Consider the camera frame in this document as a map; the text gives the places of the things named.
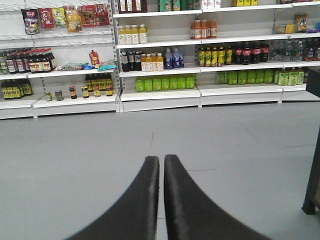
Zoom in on cola bottles group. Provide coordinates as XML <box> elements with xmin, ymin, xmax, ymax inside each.
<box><xmin>232</xmin><ymin>41</ymin><xmax>270</xmax><ymax>65</ymax></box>

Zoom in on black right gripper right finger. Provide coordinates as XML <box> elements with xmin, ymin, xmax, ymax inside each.
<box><xmin>164</xmin><ymin>154</ymin><xmax>267</xmax><ymax>240</ymax></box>

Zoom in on dark soy sauce bottles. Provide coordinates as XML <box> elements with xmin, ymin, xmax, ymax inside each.
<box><xmin>0</xmin><ymin>48</ymin><xmax>57</xmax><ymax>75</ymax></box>

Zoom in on white supermarket shelving unit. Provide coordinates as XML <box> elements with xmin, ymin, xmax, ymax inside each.
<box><xmin>0</xmin><ymin>0</ymin><xmax>320</xmax><ymax>120</ymax></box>

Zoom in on green drink bottles row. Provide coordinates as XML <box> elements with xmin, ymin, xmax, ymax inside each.
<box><xmin>135</xmin><ymin>74</ymin><xmax>197</xmax><ymax>93</ymax></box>

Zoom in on black wooden display stand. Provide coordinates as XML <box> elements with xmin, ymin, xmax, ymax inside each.
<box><xmin>301</xmin><ymin>67</ymin><xmax>320</xmax><ymax>215</ymax></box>

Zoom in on hanging snack bags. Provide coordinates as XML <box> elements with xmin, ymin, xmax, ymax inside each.
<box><xmin>20</xmin><ymin>4</ymin><xmax>110</xmax><ymax>35</ymax></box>

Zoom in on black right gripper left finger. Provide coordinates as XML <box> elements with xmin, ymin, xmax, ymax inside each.
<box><xmin>68</xmin><ymin>156</ymin><xmax>160</xmax><ymax>240</ymax></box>

